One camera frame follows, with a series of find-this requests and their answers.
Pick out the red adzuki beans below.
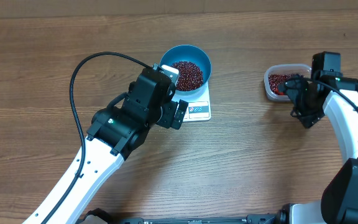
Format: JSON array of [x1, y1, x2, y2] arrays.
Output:
[[171, 61, 298, 91]]

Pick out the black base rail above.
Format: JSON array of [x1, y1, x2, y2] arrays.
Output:
[[75, 208, 290, 224]]

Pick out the teal plastic bowl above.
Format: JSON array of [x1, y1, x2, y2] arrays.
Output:
[[160, 45, 212, 84]]

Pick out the orange measuring scoop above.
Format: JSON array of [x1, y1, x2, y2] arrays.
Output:
[[274, 88, 284, 95]]

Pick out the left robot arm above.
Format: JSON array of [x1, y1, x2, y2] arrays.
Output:
[[25, 65, 188, 223]]

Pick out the white digital kitchen scale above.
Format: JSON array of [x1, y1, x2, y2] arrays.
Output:
[[172, 82, 211, 122]]

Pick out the clear plastic food container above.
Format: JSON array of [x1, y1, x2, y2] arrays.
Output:
[[264, 63, 311, 102]]

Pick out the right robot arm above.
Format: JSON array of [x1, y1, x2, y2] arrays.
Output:
[[277, 51, 358, 224]]

